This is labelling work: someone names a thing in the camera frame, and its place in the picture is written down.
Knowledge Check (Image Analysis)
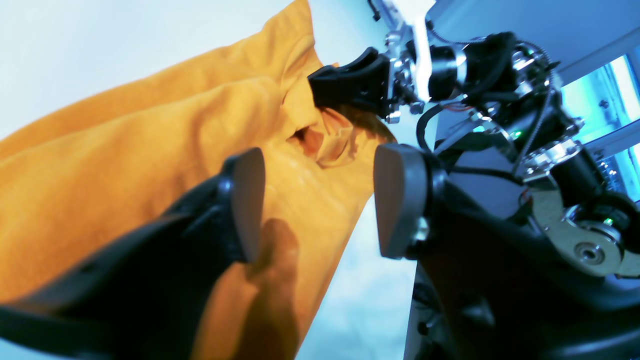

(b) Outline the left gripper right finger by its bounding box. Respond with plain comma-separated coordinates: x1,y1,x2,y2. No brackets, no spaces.
374,142,639,360

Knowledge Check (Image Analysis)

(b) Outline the orange T-shirt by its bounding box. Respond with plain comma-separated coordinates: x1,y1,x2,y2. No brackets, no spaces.
0,0,394,360

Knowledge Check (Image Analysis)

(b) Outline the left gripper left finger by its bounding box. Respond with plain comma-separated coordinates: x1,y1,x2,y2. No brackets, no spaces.
1,147,266,360

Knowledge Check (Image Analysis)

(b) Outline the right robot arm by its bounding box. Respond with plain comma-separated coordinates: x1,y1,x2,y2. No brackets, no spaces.
308,16,639,279

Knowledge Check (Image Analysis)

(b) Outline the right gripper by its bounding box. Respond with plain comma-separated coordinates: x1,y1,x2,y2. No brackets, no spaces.
307,14,468,125

